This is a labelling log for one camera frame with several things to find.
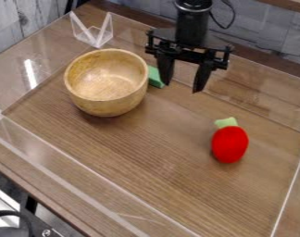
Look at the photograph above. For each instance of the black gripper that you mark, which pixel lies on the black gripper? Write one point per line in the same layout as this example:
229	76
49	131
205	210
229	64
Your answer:
168	50

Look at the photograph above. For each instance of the red plush strawberry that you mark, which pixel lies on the red plush strawberry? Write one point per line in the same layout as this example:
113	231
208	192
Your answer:
229	141

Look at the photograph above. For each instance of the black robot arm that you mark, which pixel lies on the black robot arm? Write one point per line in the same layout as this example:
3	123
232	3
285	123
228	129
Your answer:
188	42

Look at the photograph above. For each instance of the green foam block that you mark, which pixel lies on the green foam block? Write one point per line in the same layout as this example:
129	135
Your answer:
154	79

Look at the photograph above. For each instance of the wooden bowl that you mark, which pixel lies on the wooden bowl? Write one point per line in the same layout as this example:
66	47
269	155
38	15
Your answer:
106	81

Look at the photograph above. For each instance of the clear acrylic stand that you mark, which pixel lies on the clear acrylic stand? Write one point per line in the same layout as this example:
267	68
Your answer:
91	35

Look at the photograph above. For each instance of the black table leg bracket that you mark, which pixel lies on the black table leg bracket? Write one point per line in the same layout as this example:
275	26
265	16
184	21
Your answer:
47	225

